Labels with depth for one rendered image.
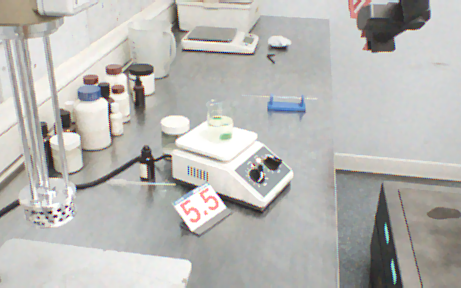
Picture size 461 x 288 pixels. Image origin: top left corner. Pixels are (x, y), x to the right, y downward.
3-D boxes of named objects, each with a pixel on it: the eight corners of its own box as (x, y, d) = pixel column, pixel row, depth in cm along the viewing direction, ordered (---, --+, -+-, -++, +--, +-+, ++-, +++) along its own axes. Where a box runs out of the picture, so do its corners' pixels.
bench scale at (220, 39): (253, 56, 176) (253, 42, 174) (180, 50, 179) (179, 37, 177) (259, 41, 193) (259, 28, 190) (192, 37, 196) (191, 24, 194)
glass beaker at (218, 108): (209, 147, 94) (210, 107, 91) (203, 135, 99) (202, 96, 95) (240, 144, 96) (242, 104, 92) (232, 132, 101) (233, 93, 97)
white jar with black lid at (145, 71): (151, 86, 146) (150, 62, 143) (157, 94, 141) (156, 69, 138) (127, 89, 144) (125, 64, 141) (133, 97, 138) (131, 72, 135)
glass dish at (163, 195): (172, 210, 91) (171, 199, 90) (146, 202, 93) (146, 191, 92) (188, 195, 95) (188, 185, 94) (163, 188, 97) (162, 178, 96)
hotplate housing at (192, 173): (293, 182, 100) (296, 146, 97) (262, 214, 90) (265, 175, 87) (199, 153, 110) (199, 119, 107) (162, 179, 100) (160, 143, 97)
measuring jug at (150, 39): (191, 77, 154) (190, 27, 148) (159, 87, 146) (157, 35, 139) (151, 63, 165) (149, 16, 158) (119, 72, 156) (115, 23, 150)
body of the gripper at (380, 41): (369, 53, 133) (384, 45, 126) (364, 15, 134) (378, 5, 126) (392, 52, 134) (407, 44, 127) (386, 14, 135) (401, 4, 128)
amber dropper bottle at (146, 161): (152, 171, 103) (150, 140, 100) (157, 178, 100) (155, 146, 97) (138, 174, 102) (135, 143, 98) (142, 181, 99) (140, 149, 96)
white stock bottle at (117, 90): (112, 124, 122) (109, 91, 118) (108, 117, 126) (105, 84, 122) (132, 122, 124) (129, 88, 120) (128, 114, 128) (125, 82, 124)
